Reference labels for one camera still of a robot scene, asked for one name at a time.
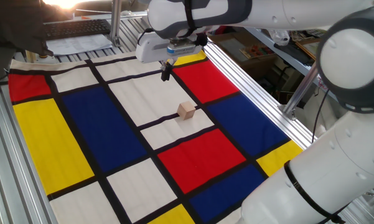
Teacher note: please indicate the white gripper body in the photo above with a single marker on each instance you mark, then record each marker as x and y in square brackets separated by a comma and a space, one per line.
[149, 49]

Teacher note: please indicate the white paper sheet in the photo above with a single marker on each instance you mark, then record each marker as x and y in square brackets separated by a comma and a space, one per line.
[77, 45]

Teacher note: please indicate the aluminium frame post with bracket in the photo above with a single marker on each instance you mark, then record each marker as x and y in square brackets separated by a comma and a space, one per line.
[300, 90]

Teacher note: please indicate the dark jacket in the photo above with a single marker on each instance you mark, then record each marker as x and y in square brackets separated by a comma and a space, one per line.
[12, 25]

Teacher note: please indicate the small wooden cube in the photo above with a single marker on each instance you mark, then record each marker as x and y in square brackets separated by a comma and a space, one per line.
[186, 111]

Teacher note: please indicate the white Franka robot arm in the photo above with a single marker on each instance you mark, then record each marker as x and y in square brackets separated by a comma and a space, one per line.
[330, 174]

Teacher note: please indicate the black keyboard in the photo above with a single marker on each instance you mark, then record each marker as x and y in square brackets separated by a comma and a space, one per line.
[76, 28]

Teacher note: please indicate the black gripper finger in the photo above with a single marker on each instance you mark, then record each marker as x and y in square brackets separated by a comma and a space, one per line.
[164, 74]
[170, 66]

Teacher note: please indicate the aluminium upright post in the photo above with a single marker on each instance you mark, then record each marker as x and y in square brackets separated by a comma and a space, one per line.
[115, 21]

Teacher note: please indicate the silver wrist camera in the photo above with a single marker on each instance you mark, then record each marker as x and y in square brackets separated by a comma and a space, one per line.
[183, 48]

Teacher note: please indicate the Mondrian pattern cloth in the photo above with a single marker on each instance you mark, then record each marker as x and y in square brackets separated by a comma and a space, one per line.
[96, 130]

